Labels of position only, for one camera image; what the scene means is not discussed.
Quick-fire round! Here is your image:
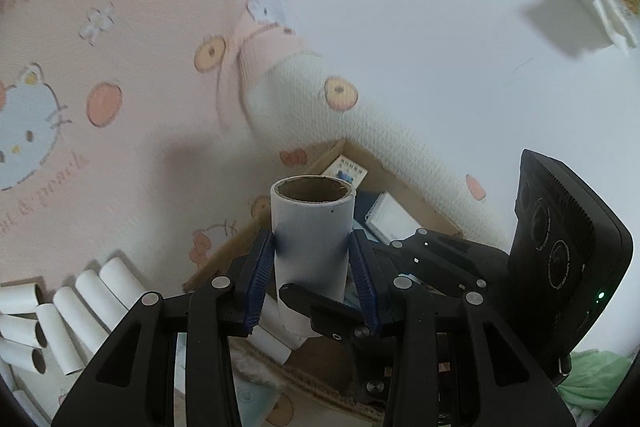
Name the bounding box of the green cloth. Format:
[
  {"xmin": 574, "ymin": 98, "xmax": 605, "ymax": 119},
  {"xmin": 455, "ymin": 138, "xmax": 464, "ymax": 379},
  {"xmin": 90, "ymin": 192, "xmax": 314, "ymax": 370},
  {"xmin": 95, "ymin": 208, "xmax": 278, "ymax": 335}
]
[{"xmin": 555, "ymin": 349, "xmax": 633, "ymax": 418}]

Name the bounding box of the white spiral notebook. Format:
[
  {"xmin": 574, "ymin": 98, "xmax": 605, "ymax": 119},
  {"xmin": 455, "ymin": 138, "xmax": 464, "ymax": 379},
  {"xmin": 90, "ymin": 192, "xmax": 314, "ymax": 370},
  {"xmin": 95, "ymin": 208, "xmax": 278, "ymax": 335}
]
[{"xmin": 364, "ymin": 197, "xmax": 421, "ymax": 243}]

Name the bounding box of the white cartoon milk carton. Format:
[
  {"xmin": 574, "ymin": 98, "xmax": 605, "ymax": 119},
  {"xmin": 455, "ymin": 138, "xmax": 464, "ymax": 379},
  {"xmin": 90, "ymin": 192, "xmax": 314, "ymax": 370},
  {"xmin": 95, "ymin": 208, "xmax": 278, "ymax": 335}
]
[{"xmin": 320, "ymin": 154, "xmax": 368, "ymax": 188}]

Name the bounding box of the white cardboard tube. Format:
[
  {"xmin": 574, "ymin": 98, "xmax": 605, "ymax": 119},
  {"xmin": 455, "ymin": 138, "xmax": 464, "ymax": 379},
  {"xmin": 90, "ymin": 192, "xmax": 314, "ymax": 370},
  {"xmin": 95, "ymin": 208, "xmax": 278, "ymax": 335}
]
[
  {"xmin": 270, "ymin": 175, "xmax": 357, "ymax": 338},
  {"xmin": 250, "ymin": 324, "xmax": 295, "ymax": 364}
]

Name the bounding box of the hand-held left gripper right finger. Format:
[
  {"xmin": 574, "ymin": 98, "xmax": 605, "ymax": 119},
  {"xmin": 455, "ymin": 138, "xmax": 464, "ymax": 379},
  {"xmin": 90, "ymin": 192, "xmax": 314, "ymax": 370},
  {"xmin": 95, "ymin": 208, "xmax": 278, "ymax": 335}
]
[{"xmin": 348, "ymin": 229, "xmax": 576, "ymax": 427}]

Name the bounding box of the light blue wipes packet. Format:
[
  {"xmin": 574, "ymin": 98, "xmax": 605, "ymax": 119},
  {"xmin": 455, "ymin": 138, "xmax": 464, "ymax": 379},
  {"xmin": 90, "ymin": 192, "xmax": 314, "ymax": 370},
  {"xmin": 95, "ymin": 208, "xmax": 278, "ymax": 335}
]
[{"xmin": 170, "ymin": 332, "xmax": 286, "ymax": 427}]

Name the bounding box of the dark blue cylinder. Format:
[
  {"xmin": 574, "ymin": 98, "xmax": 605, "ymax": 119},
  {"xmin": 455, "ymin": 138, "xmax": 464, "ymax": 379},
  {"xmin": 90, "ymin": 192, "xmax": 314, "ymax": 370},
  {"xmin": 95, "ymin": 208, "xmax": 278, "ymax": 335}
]
[{"xmin": 357, "ymin": 191, "xmax": 388, "ymax": 220}]

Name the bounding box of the pile of white paper tubes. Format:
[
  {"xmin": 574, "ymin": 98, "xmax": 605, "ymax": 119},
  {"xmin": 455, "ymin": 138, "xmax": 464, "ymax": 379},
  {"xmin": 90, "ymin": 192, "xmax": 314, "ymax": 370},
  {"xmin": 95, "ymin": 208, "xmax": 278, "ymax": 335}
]
[{"xmin": 0, "ymin": 257, "xmax": 148, "ymax": 375}]

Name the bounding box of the pink cartoon cat blanket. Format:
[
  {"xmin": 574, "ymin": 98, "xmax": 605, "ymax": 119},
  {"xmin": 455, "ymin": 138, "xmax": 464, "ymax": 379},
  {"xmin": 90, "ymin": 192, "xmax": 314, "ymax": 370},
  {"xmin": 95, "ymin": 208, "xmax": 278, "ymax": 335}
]
[{"xmin": 0, "ymin": 0, "xmax": 508, "ymax": 308}]

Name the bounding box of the brown cardboard box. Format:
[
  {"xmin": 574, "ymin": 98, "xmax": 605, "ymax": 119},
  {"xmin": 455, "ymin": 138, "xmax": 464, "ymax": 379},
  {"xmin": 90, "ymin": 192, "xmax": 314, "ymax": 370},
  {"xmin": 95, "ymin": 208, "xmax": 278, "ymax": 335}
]
[{"xmin": 182, "ymin": 138, "xmax": 468, "ymax": 423}]

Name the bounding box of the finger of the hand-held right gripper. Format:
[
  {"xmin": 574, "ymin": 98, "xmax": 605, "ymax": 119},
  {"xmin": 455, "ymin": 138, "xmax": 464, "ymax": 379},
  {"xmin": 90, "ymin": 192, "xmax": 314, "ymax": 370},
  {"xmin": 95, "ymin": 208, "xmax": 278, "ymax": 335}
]
[
  {"xmin": 387, "ymin": 228, "xmax": 511, "ymax": 303},
  {"xmin": 278, "ymin": 283, "xmax": 373, "ymax": 344}
]

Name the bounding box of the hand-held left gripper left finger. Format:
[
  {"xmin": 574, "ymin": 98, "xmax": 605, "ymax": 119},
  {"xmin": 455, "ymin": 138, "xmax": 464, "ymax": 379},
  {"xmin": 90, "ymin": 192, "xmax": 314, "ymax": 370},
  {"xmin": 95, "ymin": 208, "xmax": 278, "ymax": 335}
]
[{"xmin": 50, "ymin": 229, "xmax": 276, "ymax": 427}]

